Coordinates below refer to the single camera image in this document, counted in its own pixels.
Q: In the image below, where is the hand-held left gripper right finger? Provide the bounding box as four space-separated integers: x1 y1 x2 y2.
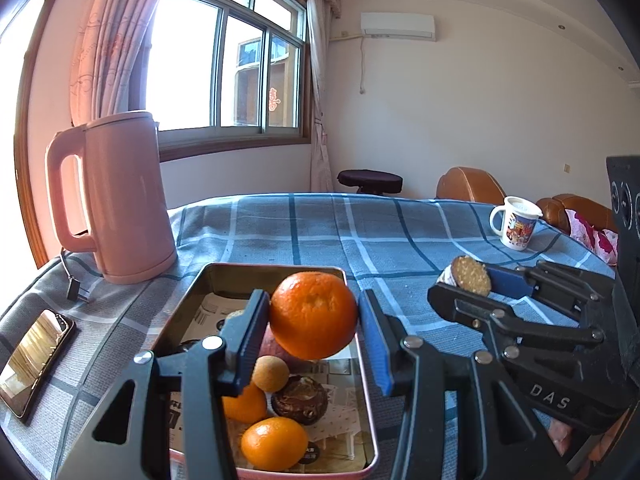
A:
357 289 568 480

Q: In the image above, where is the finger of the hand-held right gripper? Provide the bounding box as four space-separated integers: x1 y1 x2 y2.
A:
427 282 606 356
487 260 616 318

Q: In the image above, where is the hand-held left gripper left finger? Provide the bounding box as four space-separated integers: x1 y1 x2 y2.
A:
57 288 272 480

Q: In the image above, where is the red apple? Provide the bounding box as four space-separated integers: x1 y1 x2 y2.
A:
257 325 301 366

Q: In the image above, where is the sugarcane piece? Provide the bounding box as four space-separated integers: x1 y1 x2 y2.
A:
437 255 493 297

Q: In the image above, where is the small orange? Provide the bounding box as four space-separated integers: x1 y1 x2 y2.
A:
222 382 268 423

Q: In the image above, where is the large orange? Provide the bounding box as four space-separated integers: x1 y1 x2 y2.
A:
270 271 358 360

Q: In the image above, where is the rectangular metal tin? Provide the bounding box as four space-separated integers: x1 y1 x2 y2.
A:
150 261 379 473

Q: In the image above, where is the large dark brown mangosteen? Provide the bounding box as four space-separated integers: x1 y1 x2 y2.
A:
271 376 328 426

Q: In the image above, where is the medium orange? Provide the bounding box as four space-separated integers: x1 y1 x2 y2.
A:
241 416 308 472

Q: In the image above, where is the white printed mug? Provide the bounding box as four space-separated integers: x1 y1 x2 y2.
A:
489 196 543 251

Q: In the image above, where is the printed paper leaflet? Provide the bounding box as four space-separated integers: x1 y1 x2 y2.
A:
170 292 375 466

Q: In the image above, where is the brown leather sofa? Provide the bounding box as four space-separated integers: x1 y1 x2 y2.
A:
536 194 618 236

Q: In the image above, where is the pink floral pillow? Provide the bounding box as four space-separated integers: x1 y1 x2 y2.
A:
565 210 620 266

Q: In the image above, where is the brown chair back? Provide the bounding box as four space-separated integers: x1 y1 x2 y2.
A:
436 166 507 204

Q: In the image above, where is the blue plaid tablecloth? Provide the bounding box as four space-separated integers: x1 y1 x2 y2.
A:
0 192 621 480

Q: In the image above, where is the black round stool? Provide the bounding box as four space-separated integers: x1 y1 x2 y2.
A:
337 169 403 196

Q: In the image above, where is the pink electric kettle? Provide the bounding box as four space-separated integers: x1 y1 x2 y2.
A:
45 110 178 285

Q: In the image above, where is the black smartphone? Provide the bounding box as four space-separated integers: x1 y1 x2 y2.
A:
0 308 77 420

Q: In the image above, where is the pale sheer curtain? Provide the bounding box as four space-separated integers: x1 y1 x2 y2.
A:
285 0 343 193

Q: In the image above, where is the white air conditioner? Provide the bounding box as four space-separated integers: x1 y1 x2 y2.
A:
360 12 437 41

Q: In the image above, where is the sliding glass window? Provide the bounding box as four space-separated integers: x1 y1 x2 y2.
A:
145 0 308 161

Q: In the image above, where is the wooden framed window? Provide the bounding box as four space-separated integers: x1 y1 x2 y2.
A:
0 0 51 271

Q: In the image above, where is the pink patterned curtain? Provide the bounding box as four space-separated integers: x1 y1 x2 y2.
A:
69 0 183 128

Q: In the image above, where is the black kettle power cable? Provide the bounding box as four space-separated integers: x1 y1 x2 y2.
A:
60 247 93 305

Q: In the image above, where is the air conditioner wall cable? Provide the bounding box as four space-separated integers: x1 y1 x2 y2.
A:
357 37 368 96

